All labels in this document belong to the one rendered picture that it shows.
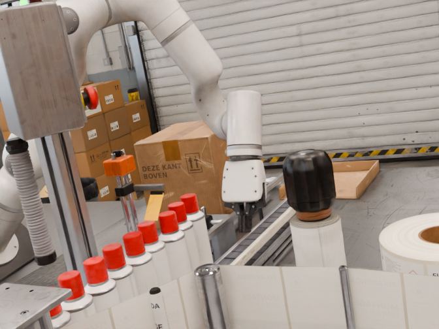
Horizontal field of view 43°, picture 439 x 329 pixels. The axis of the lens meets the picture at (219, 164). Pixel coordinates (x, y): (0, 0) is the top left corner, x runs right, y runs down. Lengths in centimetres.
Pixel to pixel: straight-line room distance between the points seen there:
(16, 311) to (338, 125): 484
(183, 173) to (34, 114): 82
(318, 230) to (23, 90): 50
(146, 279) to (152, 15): 60
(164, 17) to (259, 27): 418
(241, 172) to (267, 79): 417
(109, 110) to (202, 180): 353
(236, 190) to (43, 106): 59
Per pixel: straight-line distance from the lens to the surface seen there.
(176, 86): 589
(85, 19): 129
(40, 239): 96
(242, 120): 132
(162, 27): 129
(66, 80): 88
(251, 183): 131
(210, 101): 140
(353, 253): 140
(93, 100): 91
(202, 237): 115
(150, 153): 165
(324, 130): 541
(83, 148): 474
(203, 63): 129
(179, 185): 164
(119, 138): 517
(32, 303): 66
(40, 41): 88
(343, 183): 194
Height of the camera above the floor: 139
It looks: 13 degrees down
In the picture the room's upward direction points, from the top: 10 degrees counter-clockwise
